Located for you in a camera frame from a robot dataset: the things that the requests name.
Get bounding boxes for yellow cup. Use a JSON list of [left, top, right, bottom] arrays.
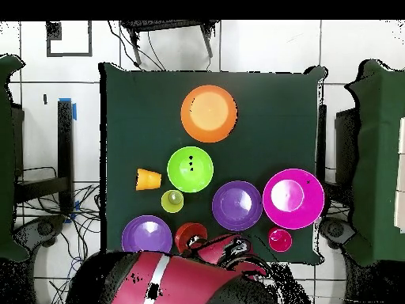
[[161, 189, 185, 214]]

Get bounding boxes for large orange bowl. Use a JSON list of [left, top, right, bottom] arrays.
[[180, 84, 238, 143]]

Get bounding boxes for small orange bowl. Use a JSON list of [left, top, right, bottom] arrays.
[[174, 222, 209, 254]]

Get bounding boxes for purple bowl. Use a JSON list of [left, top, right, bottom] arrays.
[[121, 215, 174, 253], [211, 180, 263, 232]]

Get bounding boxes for green bowl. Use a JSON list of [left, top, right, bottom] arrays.
[[166, 146, 214, 193]]

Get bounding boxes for orange cup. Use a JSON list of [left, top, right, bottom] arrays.
[[135, 168, 163, 192]]

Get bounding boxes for dark green table cloth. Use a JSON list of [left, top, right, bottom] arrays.
[[98, 62, 327, 265]]

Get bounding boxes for red cup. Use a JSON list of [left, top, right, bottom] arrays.
[[267, 227, 293, 253]]

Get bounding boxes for large pink bowl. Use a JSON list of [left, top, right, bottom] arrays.
[[262, 168, 326, 230]]

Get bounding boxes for blue tape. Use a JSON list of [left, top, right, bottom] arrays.
[[58, 97, 78, 121]]

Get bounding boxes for black stand foot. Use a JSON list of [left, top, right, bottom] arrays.
[[12, 215, 66, 254], [319, 216, 357, 249]]

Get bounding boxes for black chair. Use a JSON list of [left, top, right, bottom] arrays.
[[119, 20, 221, 69]]

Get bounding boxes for green cloth side table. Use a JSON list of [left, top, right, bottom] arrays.
[[0, 54, 31, 263], [343, 59, 405, 268]]

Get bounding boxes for white boxes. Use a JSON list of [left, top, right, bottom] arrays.
[[393, 116, 405, 234]]

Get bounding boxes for tangle of floor cables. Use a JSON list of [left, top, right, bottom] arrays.
[[15, 165, 102, 304]]

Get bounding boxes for black table frame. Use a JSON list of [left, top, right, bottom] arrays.
[[316, 103, 360, 191], [10, 98, 75, 216]]

